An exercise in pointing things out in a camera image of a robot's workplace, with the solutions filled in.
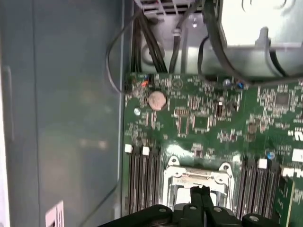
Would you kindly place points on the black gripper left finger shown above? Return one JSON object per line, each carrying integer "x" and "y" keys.
{"x": 193, "y": 215}

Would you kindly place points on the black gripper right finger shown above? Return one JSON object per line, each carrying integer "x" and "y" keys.
{"x": 217, "y": 216}

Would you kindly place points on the metal socket cover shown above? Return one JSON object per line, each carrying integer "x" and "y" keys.
{"x": 198, "y": 177}

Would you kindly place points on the RAM slot black clips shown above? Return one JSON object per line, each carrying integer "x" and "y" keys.
{"x": 157, "y": 179}
{"x": 245, "y": 189}
{"x": 254, "y": 189}
{"x": 140, "y": 179}
{"x": 272, "y": 189}

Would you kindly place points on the RAM slot white clips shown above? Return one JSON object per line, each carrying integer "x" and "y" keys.
{"x": 133, "y": 179}
{"x": 263, "y": 189}
{"x": 148, "y": 179}

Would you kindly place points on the CPU socket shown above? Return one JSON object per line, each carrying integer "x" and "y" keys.
{"x": 174, "y": 160}

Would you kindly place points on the green motherboard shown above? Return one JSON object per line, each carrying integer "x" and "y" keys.
{"x": 213, "y": 132}

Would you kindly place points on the silver coin battery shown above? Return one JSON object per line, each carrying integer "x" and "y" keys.
{"x": 156, "y": 100}

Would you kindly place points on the white case label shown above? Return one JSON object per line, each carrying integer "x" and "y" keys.
{"x": 55, "y": 215}

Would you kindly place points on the metal drive cage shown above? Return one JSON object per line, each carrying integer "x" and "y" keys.
{"x": 251, "y": 56}

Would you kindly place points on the grey open PC case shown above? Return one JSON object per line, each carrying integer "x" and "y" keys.
{"x": 71, "y": 94}

